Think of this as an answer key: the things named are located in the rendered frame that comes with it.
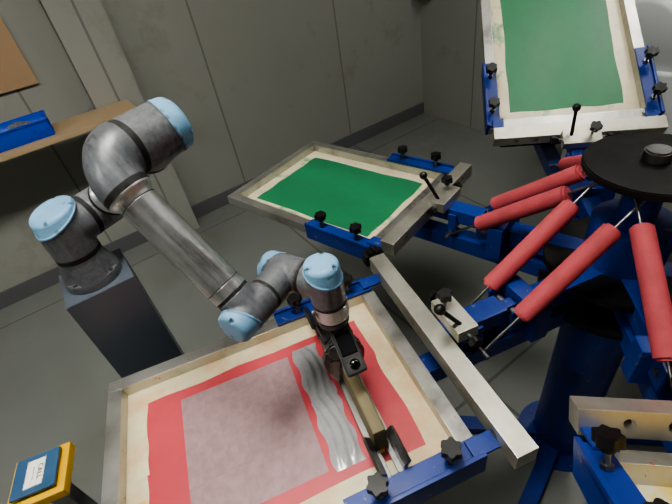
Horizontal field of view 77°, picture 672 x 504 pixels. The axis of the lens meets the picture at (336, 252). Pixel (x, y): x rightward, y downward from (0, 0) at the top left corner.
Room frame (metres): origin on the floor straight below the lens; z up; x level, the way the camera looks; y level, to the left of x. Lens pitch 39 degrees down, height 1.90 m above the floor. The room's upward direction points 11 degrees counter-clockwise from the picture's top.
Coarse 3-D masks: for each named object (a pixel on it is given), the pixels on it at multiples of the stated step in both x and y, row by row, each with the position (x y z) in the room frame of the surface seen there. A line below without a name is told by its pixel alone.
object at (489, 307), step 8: (472, 304) 0.74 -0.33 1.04; (480, 304) 0.74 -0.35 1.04; (488, 304) 0.73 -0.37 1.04; (496, 304) 0.73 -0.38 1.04; (472, 312) 0.71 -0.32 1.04; (480, 312) 0.71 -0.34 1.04; (488, 312) 0.70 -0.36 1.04; (496, 312) 0.70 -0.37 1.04; (504, 312) 0.70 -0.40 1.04; (480, 320) 0.68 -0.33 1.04; (488, 320) 0.69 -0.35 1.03; (496, 320) 0.69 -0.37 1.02; (504, 320) 0.70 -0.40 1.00; (488, 328) 0.69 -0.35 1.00
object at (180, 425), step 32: (288, 352) 0.77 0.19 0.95; (320, 352) 0.75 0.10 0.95; (224, 384) 0.71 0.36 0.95; (256, 384) 0.69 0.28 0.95; (288, 384) 0.67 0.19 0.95; (160, 416) 0.65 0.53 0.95; (192, 416) 0.63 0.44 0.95; (224, 416) 0.61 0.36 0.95; (256, 416) 0.59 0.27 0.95; (160, 448) 0.56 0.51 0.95; (192, 448) 0.54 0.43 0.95
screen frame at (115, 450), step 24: (384, 312) 0.82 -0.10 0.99; (264, 336) 0.83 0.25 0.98; (168, 360) 0.80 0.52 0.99; (192, 360) 0.78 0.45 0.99; (216, 360) 0.79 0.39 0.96; (408, 360) 0.64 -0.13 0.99; (120, 384) 0.75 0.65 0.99; (144, 384) 0.74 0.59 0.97; (432, 384) 0.57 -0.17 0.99; (120, 408) 0.67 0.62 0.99; (432, 408) 0.52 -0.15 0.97; (120, 432) 0.60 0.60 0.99; (456, 432) 0.44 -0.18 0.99; (120, 456) 0.54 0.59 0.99; (120, 480) 0.48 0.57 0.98
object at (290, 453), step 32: (384, 384) 0.61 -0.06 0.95; (288, 416) 0.58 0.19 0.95; (352, 416) 0.54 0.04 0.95; (384, 416) 0.53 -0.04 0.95; (224, 448) 0.53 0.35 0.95; (256, 448) 0.51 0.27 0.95; (288, 448) 0.50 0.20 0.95; (320, 448) 0.48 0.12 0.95; (416, 448) 0.44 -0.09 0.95; (160, 480) 0.48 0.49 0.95; (192, 480) 0.47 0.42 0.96; (224, 480) 0.45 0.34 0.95; (256, 480) 0.44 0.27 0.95; (288, 480) 0.43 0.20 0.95; (320, 480) 0.41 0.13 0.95
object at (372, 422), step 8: (344, 376) 0.60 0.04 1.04; (352, 384) 0.56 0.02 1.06; (360, 384) 0.56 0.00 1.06; (352, 392) 0.55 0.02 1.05; (360, 392) 0.54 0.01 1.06; (360, 400) 0.52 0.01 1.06; (368, 400) 0.51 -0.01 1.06; (360, 408) 0.50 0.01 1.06; (368, 408) 0.50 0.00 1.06; (360, 416) 0.52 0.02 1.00; (368, 416) 0.48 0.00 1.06; (376, 416) 0.47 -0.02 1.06; (368, 424) 0.46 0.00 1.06; (376, 424) 0.46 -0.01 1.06; (368, 432) 0.47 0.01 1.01; (376, 432) 0.44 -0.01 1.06; (384, 432) 0.44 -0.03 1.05; (376, 440) 0.44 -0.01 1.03; (384, 440) 0.44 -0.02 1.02; (376, 448) 0.44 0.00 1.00
